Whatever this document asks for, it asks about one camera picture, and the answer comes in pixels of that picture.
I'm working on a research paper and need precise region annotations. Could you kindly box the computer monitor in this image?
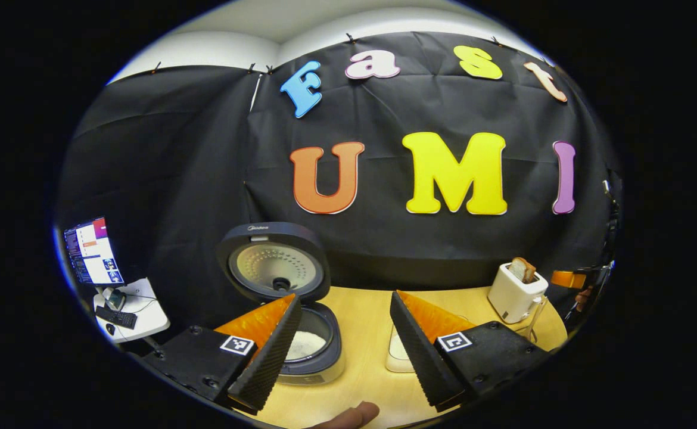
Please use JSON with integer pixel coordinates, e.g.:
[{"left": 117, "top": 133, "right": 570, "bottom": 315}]
[{"left": 63, "top": 216, "right": 125, "bottom": 287}]

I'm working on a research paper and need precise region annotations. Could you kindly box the white side desk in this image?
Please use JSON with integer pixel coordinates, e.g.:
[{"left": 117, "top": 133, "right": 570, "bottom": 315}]
[{"left": 92, "top": 277, "right": 171, "bottom": 343}]

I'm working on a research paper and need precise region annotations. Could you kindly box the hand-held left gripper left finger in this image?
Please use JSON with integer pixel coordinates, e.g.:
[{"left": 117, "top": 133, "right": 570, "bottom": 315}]
[{"left": 144, "top": 293, "right": 303, "bottom": 416}]

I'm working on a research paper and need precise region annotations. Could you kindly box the toasted bread slice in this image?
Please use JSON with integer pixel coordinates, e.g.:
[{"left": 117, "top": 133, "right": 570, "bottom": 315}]
[{"left": 509, "top": 257, "right": 538, "bottom": 284}]

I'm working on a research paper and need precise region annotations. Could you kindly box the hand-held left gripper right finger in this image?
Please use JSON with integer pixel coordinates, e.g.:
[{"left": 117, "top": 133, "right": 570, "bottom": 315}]
[{"left": 390, "top": 290, "right": 552, "bottom": 413}]

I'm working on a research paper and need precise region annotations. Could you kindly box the grey desk device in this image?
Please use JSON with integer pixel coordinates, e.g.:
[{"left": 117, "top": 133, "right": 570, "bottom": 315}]
[{"left": 102, "top": 287, "right": 126, "bottom": 312}]

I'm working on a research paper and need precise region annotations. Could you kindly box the clear box of white rice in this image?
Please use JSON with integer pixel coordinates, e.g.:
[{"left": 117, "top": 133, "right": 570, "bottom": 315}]
[{"left": 385, "top": 313, "right": 474, "bottom": 374}]

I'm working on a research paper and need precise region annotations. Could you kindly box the black keyboard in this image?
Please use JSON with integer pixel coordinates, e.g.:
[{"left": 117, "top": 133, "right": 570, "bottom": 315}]
[{"left": 95, "top": 305, "right": 138, "bottom": 330}]

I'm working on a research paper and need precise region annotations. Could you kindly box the white toaster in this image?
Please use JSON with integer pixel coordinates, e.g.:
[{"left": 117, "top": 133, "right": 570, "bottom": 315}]
[{"left": 487, "top": 262, "right": 549, "bottom": 325}]

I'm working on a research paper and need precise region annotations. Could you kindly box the black backdrop cloth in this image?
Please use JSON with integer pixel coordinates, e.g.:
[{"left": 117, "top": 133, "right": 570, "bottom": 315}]
[{"left": 54, "top": 33, "right": 623, "bottom": 334}]

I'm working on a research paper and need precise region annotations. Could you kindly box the dark grey rice cooker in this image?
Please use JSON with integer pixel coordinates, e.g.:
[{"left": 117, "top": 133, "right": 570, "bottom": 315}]
[{"left": 216, "top": 222, "right": 347, "bottom": 386}]

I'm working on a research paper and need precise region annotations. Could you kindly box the white rice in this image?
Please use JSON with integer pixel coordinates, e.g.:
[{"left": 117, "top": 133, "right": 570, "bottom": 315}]
[{"left": 286, "top": 331, "right": 328, "bottom": 361}]

